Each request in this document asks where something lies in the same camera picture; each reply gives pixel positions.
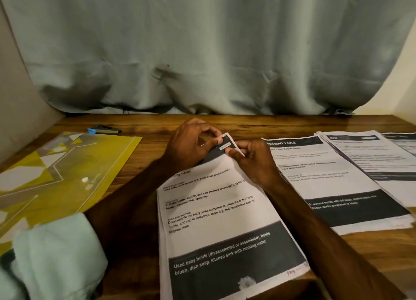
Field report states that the person's right forearm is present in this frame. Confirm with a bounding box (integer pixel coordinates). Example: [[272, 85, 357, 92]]
[[266, 179, 407, 300]]

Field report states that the yellow patterned folder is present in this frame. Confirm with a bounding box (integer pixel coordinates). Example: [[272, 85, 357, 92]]
[[0, 132, 143, 255]]

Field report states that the person's left forearm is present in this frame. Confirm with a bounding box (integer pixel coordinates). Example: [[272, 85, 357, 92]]
[[0, 163, 179, 300]]

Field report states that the person's left hand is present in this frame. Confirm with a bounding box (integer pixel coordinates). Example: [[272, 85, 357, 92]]
[[162, 118, 225, 174]]

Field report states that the wash baby bottle paper stack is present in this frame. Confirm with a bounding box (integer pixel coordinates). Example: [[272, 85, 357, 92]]
[[156, 133, 311, 300]]

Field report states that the person's right hand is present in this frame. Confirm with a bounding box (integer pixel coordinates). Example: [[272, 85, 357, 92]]
[[226, 139, 283, 190]]

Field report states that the blue pen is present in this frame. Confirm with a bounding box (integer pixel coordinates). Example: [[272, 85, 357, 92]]
[[88, 125, 122, 136]]

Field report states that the pale green curtain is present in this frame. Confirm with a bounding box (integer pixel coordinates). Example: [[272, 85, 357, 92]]
[[0, 0, 416, 115]]

